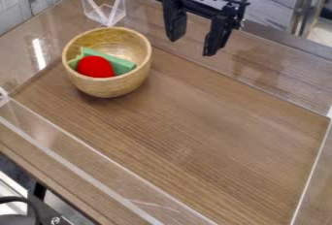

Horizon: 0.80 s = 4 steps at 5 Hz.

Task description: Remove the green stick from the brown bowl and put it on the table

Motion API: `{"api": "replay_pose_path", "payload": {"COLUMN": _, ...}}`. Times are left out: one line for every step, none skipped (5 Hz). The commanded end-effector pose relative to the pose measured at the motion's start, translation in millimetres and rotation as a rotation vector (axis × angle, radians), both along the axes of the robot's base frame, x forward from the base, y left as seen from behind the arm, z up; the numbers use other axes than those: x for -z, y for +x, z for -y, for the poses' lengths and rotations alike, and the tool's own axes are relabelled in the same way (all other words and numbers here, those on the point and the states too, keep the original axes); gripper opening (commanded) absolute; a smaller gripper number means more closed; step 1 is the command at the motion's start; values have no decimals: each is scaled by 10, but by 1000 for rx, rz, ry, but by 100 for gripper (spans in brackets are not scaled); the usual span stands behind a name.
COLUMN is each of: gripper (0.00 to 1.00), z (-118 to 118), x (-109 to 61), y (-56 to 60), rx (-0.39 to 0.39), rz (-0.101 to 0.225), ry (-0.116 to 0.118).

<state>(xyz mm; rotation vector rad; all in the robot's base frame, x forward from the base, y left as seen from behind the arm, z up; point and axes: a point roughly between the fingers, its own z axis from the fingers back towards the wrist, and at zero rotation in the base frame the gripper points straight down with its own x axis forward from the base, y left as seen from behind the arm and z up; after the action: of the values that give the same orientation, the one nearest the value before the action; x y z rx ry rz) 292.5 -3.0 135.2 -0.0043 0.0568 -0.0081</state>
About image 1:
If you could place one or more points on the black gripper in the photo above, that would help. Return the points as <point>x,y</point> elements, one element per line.
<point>206,8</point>

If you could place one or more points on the green foam stick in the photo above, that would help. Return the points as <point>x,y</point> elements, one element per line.
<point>122,66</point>

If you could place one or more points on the brown wooden bowl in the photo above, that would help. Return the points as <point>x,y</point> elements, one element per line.
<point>122,43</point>

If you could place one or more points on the metal table leg background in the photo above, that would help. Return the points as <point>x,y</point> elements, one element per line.
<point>306,16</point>

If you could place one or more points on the red ball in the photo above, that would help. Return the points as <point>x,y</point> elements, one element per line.
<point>94,66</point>

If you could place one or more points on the light green cloth piece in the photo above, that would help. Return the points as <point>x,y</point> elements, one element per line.
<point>73,62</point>

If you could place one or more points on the black table leg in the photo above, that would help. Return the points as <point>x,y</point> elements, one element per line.
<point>39,191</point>

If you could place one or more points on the clear acrylic corner bracket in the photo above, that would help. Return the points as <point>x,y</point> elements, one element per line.
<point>107,15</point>

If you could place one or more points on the clear acrylic tray wall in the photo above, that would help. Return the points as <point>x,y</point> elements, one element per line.
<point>111,195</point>

